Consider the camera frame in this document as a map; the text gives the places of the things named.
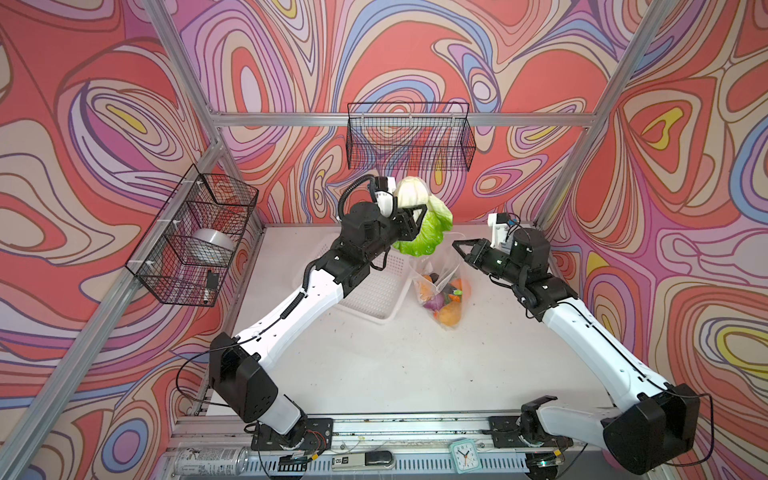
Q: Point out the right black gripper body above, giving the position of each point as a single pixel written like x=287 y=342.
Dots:
x=498 y=264

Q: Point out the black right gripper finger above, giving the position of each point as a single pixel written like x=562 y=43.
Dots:
x=471 y=258
x=466 y=244

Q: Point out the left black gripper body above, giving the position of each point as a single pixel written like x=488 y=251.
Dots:
x=399 y=229

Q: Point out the green lettuce cabbage toy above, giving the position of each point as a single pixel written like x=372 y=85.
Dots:
x=429 y=212

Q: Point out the clear zip top bag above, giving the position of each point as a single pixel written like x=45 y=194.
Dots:
x=448 y=264

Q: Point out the purple red onion toy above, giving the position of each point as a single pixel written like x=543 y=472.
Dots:
x=435 y=303

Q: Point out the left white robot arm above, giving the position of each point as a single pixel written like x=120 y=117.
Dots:
x=374 y=213

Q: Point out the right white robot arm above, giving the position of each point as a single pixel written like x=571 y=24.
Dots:
x=650 y=422

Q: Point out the white plastic perforated basket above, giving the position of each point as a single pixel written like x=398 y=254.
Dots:
x=379 y=297

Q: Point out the silver tape roll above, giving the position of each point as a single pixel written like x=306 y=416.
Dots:
x=215 y=240

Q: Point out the small teal alarm clock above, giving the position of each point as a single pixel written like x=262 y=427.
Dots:
x=465 y=456

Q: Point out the black white remote device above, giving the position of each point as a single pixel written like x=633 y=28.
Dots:
x=370 y=460

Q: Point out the green circuit board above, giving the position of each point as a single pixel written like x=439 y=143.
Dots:
x=292 y=464

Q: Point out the silver drink can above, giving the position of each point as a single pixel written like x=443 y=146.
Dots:
x=222 y=461

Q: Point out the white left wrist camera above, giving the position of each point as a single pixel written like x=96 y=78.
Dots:
x=384 y=195

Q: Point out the black wire basket back wall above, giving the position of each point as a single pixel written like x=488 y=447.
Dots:
x=409 y=137

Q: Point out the black wire basket wall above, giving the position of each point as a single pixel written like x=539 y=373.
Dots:
x=409 y=137
x=173 y=266

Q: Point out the aluminium frame post left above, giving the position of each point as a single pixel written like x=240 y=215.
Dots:
x=217 y=154

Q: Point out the black wire basket left wall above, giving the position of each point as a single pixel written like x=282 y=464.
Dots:
x=173 y=266

